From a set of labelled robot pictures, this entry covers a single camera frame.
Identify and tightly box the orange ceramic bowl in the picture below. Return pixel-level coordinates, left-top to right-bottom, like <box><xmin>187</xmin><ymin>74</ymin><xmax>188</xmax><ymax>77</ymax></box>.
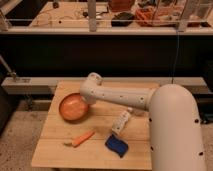
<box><xmin>59</xmin><ymin>93</ymin><xmax>89</xmax><ymax>121</ymax></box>

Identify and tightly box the metal clamp bracket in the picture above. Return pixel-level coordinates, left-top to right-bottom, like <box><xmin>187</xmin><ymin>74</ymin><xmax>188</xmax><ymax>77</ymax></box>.
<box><xmin>0</xmin><ymin>54</ymin><xmax>31</xmax><ymax>84</ymax></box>

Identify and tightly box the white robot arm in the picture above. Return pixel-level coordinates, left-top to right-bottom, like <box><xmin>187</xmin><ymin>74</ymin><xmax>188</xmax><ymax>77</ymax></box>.
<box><xmin>80</xmin><ymin>73</ymin><xmax>207</xmax><ymax>171</ymax></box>

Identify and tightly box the white tube bottle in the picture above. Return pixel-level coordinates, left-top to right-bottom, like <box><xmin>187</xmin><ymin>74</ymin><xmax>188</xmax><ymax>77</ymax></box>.
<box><xmin>111</xmin><ymin>108</ymin><xmax>133</xmax><ymax>135</ymax></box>

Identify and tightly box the white vertical post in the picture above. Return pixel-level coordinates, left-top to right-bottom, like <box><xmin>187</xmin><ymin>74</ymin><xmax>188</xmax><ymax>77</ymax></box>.
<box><xmin>87</xmin><ymin>0</ymin><xmax>97</xmax><ymax>32</ymax></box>

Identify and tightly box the blue sponge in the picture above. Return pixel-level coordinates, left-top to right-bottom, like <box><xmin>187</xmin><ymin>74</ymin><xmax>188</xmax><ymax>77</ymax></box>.
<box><xmin>105</xmin><ymin>135</ymin><xmax>129</xmax><ymax>158</ymax></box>

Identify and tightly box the orange crate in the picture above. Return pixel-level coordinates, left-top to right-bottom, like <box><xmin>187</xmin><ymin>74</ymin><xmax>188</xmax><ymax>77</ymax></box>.
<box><xmin>134</xmin><ymin>7</ymin><xmax>203</xmax><ymax>28</ymax></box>

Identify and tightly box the black pouch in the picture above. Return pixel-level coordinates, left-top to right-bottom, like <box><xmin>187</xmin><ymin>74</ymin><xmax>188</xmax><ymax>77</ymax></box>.
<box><xmin>111</xmin><ymin>12</ymin><xmax>135</xmax><ymax>27</ymax></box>

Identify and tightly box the brown basket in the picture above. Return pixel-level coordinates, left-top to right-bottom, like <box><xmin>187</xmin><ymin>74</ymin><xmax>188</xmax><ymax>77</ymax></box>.
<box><xmin>108</xmin><ymin>0</ymin><xmax>134</xmax><ymax>12</ymax></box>

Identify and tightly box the orange carrot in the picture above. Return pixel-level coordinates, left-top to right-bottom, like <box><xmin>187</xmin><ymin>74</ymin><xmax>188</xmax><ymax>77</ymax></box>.
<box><xmin>65</xmin><ymin>130</ymin><xmax>95</xmax><ymax>147</ymax></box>

